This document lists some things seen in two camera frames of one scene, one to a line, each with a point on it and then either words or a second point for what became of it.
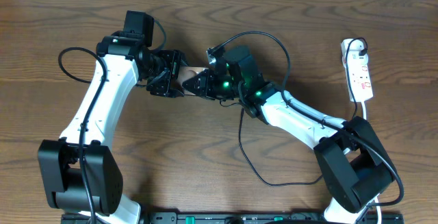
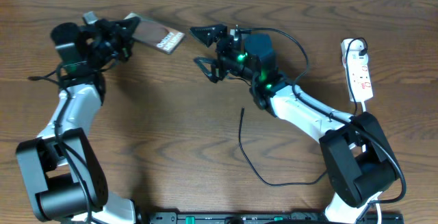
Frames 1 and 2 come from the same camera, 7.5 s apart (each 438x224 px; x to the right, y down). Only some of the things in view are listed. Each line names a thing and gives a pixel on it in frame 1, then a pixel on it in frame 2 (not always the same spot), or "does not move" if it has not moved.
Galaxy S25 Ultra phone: x=185 y=72 -> x=160 y=36
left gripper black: x=176 y=57 -> x=120 y=35
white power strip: x=360 y=82 does not move
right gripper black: x=205 y=78 -> x=220 y=33
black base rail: x=233 y=218 does not move
